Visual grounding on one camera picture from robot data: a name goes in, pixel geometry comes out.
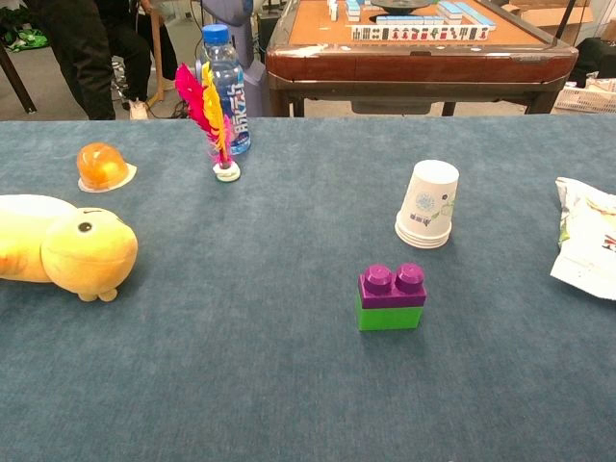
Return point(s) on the purple and green toy block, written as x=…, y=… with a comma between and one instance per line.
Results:
x=385, y=294

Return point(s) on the green building block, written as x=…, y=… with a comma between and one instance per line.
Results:
x=390, y=318

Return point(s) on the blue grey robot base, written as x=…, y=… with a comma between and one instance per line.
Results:
x=252, y=91

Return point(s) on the white paper cup stack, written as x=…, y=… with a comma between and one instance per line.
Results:
x=428, y=202

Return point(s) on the blue table cloth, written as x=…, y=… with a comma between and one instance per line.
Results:
x=240, y=366

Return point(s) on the pink yellow feather shuttlecock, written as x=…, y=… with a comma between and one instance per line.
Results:
x=212, y=106

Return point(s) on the blue water bottle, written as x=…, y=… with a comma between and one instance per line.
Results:
x=226, y=67

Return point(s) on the brown mahjong table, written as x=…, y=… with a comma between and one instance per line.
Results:
x=409, y=67

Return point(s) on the orange jelly cup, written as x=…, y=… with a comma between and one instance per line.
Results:
x=101, y=166

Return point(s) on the yellow plush duck toy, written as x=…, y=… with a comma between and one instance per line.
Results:
x=86, y=255

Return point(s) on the face-up mahjong tile row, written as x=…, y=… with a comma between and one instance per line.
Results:
x=423, y=33

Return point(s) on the white snack bag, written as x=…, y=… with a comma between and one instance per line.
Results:
x=589, y=240

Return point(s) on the person in black trousers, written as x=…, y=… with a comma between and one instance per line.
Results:
x=82, y=58

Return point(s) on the white plastic basket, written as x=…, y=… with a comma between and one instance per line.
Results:
x=584, y=101

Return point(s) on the blue-backed mahjong tile wall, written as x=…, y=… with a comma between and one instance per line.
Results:
x=459, y=12
x=406, y=19

